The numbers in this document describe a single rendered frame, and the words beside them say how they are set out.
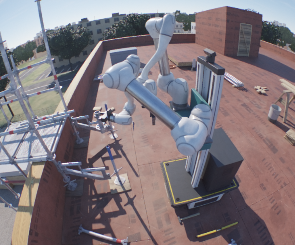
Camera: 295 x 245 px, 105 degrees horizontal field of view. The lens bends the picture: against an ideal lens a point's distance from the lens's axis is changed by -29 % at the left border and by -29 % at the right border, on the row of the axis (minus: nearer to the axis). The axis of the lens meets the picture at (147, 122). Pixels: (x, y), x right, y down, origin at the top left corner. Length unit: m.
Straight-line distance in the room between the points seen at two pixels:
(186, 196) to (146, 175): 0.82
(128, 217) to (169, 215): 0.55
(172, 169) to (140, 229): 0.92
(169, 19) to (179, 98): 0.69
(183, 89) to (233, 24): 8.89
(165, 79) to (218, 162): 0.98
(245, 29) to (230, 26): 1.19
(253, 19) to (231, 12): 1.77
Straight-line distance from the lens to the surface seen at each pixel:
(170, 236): 2.16
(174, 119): 0.94
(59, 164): 2.29
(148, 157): 2.78
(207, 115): 1.06
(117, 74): 0.97
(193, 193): 2.04
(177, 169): 2.22
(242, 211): 2.49
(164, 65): 1.52
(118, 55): 7.45
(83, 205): 2.53
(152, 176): 2.54
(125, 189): 2.44
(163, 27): 1.29
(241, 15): 10.50
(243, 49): 10.87
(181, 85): 1.45
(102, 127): 1.74
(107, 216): 2.34
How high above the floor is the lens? 2.11
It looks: 37 degrees down
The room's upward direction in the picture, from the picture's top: 5 degrees counter-clockwise
